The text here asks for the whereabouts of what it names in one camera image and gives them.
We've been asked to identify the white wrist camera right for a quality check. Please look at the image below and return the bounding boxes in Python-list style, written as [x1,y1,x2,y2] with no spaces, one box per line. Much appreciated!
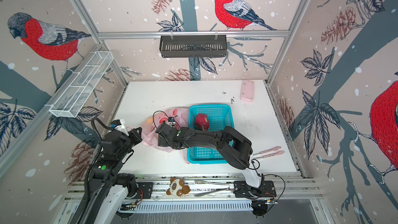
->
[167,117,176,128]

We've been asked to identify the teal plastic basket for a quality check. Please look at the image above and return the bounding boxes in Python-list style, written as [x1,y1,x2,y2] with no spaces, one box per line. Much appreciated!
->
[187,104,234,164]

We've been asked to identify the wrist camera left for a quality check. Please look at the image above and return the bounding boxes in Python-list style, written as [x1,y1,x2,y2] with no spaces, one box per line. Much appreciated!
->
[110,119,129,136]

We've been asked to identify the brown white plush toy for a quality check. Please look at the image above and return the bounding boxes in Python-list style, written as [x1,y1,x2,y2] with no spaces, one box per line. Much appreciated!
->
[166,177,191,197]

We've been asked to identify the white wire mesh shelf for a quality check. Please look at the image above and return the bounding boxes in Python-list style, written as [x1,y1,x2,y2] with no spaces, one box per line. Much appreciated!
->
[49,51,114,118]

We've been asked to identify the pink white tweezers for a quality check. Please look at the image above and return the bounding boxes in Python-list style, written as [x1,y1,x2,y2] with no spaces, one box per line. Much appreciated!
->
[253,146,285,161]

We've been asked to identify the horizontal aluminium frame bar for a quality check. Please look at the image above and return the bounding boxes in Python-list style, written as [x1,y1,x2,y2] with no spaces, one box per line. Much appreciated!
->
[97,30,290,40]

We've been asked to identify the red dragon fruit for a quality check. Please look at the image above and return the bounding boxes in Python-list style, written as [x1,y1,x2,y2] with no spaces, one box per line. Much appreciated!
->
[194,114,210,131]

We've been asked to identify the metal tongs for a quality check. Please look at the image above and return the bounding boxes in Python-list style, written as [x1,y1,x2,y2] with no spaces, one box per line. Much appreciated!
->
[194,180,231,198]

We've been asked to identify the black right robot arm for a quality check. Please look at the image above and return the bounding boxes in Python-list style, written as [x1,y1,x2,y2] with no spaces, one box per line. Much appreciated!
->
[155,123,262,189]

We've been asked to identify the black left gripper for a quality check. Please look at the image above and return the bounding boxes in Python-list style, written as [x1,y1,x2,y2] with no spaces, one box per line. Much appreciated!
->
[118,125,143,160]

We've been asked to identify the pink plastic bag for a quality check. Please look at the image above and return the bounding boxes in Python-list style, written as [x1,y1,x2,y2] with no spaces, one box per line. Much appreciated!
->
[141,107,189,153]

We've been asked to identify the black hanging wire basket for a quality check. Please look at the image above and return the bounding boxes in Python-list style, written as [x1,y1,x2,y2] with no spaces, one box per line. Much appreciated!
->
[159,35,227,58]

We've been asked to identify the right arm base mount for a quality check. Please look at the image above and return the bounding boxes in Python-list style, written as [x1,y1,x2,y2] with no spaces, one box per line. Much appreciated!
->
[233,180,277,200]

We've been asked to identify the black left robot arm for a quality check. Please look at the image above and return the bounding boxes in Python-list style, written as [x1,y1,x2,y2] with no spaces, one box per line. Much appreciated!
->
[70,128,142,224]

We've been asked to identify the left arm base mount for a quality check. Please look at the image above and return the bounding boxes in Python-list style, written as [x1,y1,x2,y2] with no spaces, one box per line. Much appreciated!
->
[126,182,153,200]

